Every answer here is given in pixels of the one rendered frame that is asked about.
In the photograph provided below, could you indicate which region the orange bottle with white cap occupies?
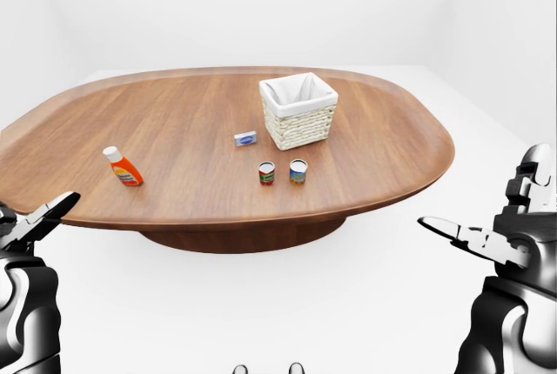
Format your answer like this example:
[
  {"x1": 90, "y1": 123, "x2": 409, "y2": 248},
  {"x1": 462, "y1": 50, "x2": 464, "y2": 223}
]
[{"x1": 102, "y1": 145, "x2": 144, "y2": 188}]

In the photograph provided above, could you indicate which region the round brown wooden table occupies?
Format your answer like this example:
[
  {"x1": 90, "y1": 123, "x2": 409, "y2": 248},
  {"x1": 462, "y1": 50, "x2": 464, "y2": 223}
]
[{"x1": 0, "y1": 65, "x2": 456, "y2": 255}]

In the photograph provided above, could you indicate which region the red labelled tin can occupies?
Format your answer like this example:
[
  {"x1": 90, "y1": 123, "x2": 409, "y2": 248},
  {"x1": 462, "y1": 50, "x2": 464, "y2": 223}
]
[{"x1": 258, "y1": 161, "x2": 277, "y2": 187}]

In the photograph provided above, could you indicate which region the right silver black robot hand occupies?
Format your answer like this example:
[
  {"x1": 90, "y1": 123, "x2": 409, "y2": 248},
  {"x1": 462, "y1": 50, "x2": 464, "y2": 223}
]
[{"x1": 417, "y1": 143, "x2": 557, "y2": 297}]

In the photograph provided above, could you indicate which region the small blue white box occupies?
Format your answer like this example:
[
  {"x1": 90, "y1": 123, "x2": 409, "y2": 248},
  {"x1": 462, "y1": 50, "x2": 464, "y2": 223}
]
[{"x1": 233, "y1": 130, "x2": 259, "y2": 148}]

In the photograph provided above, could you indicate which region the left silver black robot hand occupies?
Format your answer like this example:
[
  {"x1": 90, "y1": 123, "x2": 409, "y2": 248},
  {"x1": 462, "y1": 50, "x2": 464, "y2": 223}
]
[{"x1": 0, "y1": 191, "x2": 82, "y2": 267}]

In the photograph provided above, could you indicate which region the blue yellow labelled tin can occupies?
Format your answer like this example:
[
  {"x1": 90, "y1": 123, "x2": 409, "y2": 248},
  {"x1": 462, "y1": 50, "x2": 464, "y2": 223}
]
[{"x1": 289, "y1": 158, "x2": 309, "y2": 186}]

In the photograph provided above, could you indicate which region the white woven basket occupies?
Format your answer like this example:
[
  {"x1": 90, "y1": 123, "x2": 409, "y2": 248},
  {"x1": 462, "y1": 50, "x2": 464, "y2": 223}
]
[{"x1": 258, "y1": 71, "x2": 339, "y2": 151}]

